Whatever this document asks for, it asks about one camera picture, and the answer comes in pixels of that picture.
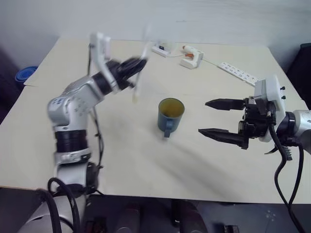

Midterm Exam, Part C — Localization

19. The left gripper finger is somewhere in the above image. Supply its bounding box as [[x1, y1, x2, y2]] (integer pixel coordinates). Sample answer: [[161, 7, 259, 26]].
[[120, 55, 148, 71], [121, 63, 147, 82]]

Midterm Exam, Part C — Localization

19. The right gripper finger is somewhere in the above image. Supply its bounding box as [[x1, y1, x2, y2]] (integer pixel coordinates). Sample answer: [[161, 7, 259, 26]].
[[198, 128, 250, 150], [205, 98, 245, 113]]

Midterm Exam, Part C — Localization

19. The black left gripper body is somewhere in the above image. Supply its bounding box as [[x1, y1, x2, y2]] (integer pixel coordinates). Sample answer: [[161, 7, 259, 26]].
[[105, 59, 136, 92]]

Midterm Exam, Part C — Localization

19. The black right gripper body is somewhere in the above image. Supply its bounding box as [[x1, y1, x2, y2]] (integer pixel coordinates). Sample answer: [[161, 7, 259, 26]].
[[237, 96, 276, 146]]

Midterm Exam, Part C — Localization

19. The white toothbrush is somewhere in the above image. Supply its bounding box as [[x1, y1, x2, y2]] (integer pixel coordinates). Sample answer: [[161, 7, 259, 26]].
[[132, 23, 154, 102]]

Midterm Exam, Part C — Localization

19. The blue mug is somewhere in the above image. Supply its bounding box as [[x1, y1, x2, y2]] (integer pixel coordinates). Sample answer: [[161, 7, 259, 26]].
[[156, 97, 186, 139]]

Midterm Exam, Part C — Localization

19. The plain white power strip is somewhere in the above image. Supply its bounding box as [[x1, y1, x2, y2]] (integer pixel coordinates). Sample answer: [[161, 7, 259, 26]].
[[151, 40, 174, 58]]

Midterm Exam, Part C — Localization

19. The white labelled power strip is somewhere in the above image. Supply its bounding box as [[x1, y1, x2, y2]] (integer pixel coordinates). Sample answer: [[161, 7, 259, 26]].
[[217, 61, 259, 86]]

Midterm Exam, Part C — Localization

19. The white glue gun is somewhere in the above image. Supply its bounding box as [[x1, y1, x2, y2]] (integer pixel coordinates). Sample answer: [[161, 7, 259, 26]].
[[179, 45, 205, 70]]

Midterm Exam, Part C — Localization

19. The black box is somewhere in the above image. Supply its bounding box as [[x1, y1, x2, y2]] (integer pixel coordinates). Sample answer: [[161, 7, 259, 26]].
[[286, 43, 311, 103]]

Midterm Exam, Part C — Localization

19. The blue round container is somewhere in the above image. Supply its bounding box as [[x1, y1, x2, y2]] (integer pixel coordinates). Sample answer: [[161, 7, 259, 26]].
[[15, 66, 38, 87]]

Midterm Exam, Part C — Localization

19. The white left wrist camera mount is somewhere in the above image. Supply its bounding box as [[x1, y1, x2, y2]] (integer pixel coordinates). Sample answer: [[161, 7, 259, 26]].
[[89, 32, 120, 94]]

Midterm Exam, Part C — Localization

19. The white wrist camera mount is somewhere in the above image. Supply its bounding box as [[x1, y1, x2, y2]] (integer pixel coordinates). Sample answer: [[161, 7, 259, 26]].
[[89, 32, 120, 94], [253, 74, 288, 143]]

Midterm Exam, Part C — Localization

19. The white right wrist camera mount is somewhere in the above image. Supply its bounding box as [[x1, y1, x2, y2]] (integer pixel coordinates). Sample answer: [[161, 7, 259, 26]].
[[253, 74, 288, 143]]

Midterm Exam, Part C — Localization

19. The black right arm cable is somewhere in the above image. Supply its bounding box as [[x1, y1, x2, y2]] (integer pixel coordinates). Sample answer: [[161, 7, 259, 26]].
[[264, 110, 311, 233]]

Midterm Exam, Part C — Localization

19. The thin white cord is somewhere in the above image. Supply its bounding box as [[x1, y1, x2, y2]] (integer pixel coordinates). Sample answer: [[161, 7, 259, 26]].
[[202, 58, 221, 67]]

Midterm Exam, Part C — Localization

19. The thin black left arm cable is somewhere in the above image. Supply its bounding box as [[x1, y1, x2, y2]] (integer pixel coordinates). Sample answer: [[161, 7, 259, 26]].
[[86, 42, 105, 195]]

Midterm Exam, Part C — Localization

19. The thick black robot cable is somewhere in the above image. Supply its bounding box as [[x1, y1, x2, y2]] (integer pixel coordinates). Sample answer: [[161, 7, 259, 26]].
[[47, 177, 82, 233]]

